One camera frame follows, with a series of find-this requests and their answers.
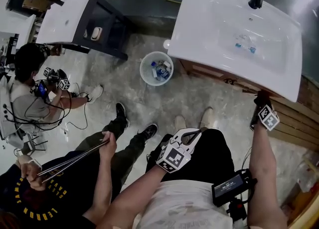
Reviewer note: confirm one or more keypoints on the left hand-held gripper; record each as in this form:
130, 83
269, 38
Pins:
174, 158

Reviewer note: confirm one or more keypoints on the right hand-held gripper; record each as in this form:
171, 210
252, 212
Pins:
269, 118

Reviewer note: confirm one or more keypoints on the person's left forearm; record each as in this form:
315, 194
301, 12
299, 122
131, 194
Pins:
129, 198

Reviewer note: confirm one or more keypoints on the person's right forearm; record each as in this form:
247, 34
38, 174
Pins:
261, 148

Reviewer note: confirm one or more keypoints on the wooden vanity cabinet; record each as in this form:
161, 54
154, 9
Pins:
199, 69

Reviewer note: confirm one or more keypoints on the person's left shoe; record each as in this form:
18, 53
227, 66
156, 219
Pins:
180, 123

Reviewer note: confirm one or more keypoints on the person's shoe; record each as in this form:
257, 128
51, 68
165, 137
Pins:
207, 117
180, 123

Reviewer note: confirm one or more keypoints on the person's black shorts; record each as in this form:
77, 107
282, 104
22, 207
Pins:
211, 158

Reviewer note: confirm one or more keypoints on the person's right shoe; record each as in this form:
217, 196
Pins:
207, 117

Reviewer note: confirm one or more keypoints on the person's white printed t-shirt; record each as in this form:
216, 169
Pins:
187, 205

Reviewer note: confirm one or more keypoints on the clear wrapper with blue ends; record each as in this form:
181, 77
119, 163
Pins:
245, 46

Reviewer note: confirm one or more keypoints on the white plastic waste basket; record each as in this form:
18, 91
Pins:
145, 73

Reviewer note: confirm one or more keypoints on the orange box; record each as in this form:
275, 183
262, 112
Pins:
309, 213

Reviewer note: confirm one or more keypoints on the dark grey vanity table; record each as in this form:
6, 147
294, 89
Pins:
112, 36

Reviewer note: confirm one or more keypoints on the beige soap dish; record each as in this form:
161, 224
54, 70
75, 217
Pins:
96, 34

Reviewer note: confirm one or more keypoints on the white wristband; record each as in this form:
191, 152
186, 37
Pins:
35, 163

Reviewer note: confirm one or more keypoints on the brown cardboard box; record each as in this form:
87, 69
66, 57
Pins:
37, 1

